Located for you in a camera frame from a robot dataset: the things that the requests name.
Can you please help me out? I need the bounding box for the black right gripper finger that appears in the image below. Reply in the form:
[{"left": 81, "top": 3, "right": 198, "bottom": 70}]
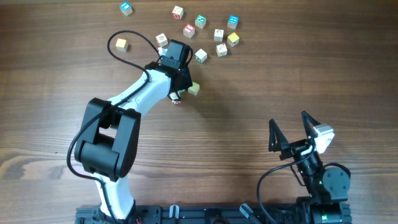
[
  {"left": 269, "top": 119, "right": 289, "bottom": 152},
  {"left": 301, "top": 111, "right": 320, "bottom": 138}
]

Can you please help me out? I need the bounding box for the green N block number 8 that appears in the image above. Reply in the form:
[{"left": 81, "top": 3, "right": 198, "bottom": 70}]
[{"left": 195, "top": 49, "right": 208, "bottom": 63}]

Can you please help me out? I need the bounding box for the red shell block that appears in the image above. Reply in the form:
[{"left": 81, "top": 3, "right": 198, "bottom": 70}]
[{"left": 155, "top": 33, "right": 168, "bottom": 47}]

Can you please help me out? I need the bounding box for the red I block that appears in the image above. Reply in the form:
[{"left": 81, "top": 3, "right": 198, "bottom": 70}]
[{"left": 183, "top": 24, "right": 195, "bottom": 39}]

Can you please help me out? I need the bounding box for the yellow S block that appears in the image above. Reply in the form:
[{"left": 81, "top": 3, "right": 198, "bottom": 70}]
[{"left": 188, "top": 82, "right": 200, "bottom": 95}]

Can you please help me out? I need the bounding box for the red A block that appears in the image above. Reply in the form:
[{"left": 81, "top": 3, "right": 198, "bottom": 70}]
[{"left": 169, "top": 92, "right": 182, "bottom": 105}]

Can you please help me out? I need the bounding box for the yellow W block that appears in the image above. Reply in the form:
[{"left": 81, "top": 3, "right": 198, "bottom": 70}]
[{"left": 216, "top": 44, "right": 228, "bottom": 57}]

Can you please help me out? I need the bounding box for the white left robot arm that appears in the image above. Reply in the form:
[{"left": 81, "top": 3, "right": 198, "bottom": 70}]
[{"left": 68, "top": 40, "right": 193, "bottom": 223}]

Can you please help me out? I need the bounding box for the green N top block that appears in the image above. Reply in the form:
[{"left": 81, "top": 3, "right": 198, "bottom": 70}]
[{"left": 195, "top": 14, "right": 206, "bottom": 29}]

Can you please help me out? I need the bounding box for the red M block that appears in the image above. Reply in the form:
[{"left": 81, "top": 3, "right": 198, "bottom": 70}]
[{"left": 172, "top": 6, "right": 183, "bottom": 20}]

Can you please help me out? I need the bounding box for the blue Z block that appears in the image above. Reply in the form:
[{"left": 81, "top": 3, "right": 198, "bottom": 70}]
[{"left": 213, "top": 29, "right": 224, "bottom": 42}]

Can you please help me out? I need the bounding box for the yellow-top block number 3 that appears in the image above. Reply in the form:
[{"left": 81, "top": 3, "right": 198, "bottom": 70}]
[{"left": 115, "top": 39, "right": 129, "bottom": 52}]

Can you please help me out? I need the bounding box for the yellow-top block right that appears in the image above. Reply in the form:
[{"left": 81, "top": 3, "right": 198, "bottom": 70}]
[{"left": 227, "top": 32, "right": 240, "bottom": 47}]

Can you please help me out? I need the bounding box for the blue-top block right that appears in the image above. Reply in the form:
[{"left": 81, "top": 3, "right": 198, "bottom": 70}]
[{"left": 227, "top": 15, "right": 239, "bottom": 29}]

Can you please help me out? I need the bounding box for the blue-top block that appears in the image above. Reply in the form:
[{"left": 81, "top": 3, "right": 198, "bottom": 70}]
[
  {"left": 119, "top": 2, "right": 132, "bottom": 16},
  {"left": 227, "top": 15, "right": 239, "bottom": 29}
]

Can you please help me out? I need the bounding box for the blue-top block far left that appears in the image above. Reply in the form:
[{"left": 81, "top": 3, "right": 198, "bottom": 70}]
[{"left": 119, "top": 2, "right": 132, "bottom": 16}]

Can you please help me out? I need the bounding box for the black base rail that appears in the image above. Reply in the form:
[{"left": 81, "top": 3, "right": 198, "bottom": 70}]
[{"left": 74, "top": 203, "right": 354, "bottom": 224}]

